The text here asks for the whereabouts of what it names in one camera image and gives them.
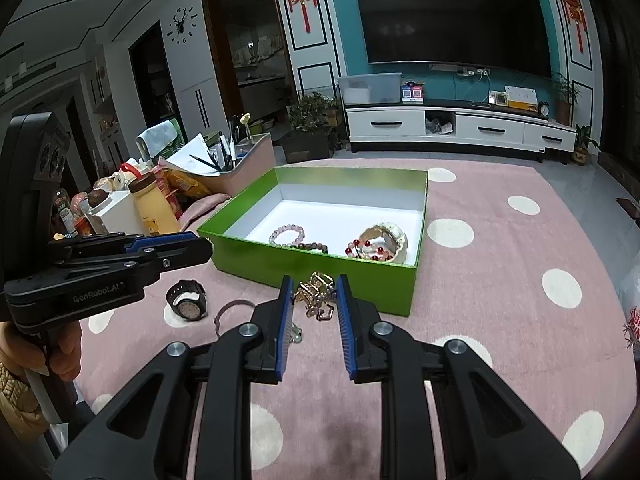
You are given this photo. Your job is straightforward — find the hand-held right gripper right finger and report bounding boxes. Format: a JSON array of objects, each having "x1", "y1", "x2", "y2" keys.
[{"x1": 335, "y1": 274, "x2": 593, "y2": 480}]

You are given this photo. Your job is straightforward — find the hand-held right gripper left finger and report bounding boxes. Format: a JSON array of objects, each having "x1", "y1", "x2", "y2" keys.
[{"x1": 52, "y1": 275, "x2": 296, "y2": 480}]

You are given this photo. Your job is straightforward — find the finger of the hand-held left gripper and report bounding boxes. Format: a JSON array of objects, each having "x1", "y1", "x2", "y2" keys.
[
  {"x1": 65, "y1": 237, "x2": 213, "y2": 286},
  {"x1": 50, "y1": 232, "x2": 198, "y2": 263}
]

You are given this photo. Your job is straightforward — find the gold charm jewelry piece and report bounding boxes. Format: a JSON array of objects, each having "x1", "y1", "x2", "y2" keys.
[{"x1": 295, "y1": 271, "x2": 337, "y2": 322}]

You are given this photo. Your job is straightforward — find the green cardboard box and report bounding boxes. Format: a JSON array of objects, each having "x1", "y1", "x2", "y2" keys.
[{"x1": 196, "y1": 167, "x2": 430, "y2": 317}]

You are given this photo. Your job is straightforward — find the pink bead bracelet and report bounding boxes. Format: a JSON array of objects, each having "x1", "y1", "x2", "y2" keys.
[{"x1": 268, "y1": 225, "x2": 306, "y2": 248}]

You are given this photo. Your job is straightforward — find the red bead bracelet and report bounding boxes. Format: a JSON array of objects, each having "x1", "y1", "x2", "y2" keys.
[{"x1": 344, "y1": 239, "x2": 396, "y2": 262}]

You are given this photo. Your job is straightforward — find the white wrist watch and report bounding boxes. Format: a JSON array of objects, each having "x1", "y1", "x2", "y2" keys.
[{"x1": 357, "y1": 223, "x2": 410, "y2": 264}]

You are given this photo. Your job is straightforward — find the person's left hand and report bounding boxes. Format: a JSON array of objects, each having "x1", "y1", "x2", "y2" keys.
[{"x1": 0, "y1": 320, "x2": 83, "y2": 382}]

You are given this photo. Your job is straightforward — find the yellow bear bottle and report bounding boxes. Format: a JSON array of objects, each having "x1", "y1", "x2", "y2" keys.
[{"x1": 120, "y1": 160, "x2": 182, "y2": 236}]

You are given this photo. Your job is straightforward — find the white drawer organizer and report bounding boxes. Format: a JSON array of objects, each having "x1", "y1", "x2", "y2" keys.
[{"x1": 82, "y1": 190, "x2": 151, "y2": 236}]

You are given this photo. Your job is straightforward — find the black wrist watch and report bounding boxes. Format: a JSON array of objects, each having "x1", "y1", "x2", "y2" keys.
[{"x1": 165, "y1": 280, "x2": 208, "y2": 322}]

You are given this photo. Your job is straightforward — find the silver bangle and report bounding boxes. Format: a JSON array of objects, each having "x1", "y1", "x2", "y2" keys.
[{"x1": 213, "y1": 299, "x2": 256, "y2": 338}]

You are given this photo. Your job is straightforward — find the yellow snack bag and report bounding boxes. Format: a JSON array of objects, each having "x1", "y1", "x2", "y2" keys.
[{"x1": 160, "y1": 167, "x2": 213, "y2": 201}]

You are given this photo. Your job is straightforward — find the white paper sheets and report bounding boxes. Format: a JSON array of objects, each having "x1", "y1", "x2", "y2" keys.
[{"x1": 165, "y1": 133, "x2": 221, "y2": 176}]

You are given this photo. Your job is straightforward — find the green and white packet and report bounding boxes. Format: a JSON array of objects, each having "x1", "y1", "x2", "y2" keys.
[{"x1": 136, "y1": 119, "x2": 183, "y2": 163}]

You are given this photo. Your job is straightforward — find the beige pen holder box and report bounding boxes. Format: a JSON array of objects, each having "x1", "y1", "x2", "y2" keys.
[{"x1": 207, "y1": 132, "x2": 277, "y2": 198}]

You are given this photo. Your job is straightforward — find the bunch of pens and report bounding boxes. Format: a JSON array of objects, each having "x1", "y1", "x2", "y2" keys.
[{"x1": 190, "y1": 115, "x2": 251, "y2": 173}]

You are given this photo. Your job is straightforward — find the pink polka dot blanket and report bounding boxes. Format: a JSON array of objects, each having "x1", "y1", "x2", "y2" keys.
[{"x1": 75, "y1": 157, "x2": 640, "y2": 480}]

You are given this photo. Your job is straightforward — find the leafy plants in crate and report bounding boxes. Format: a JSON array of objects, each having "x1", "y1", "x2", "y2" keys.
[{"x1": 285, "y1": 92, "x2": 346, "y2": 163}]

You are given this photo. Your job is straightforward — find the white television cabinet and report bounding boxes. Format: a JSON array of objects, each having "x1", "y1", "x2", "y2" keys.
[{"x1": 345, "y1": 97, "x2": 577, "y2": 163}]

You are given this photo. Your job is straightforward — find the clear plastic storage box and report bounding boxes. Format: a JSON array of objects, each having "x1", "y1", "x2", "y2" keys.
[{"x1": 338, "y1": 72, "x2": 403, "y2": 107}]

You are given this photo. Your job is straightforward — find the white printed plastic bag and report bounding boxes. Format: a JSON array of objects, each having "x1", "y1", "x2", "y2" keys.
[{"x1": 620, "y1": 265, "x2": 640, "y2": 361}]

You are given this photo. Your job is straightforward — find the white and yellow desk calendar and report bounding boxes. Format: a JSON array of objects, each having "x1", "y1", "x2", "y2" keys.
[{"x1": 504, "y1": 86, "x2": 540, "y2": 110}]

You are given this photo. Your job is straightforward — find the small potted plant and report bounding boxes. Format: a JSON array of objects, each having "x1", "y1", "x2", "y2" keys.
[{"x1": 570, "y1": 124, "x2": 603, "y2": 166}]

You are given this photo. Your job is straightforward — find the tall potted plant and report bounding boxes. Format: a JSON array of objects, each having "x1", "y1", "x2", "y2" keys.
[{"x1": 550, "y1": 72, "x2": 583, "y2": 126}]

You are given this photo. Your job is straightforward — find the flat screen television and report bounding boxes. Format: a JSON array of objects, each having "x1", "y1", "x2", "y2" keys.
[{"x1": 350, "y1": 0, "x2": 552, "y2": 78}]

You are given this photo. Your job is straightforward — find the black wall clock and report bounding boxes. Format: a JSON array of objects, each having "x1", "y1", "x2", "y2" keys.
[{"x1": 167, "y1": 7, "x2": 198, "y2": 43}]

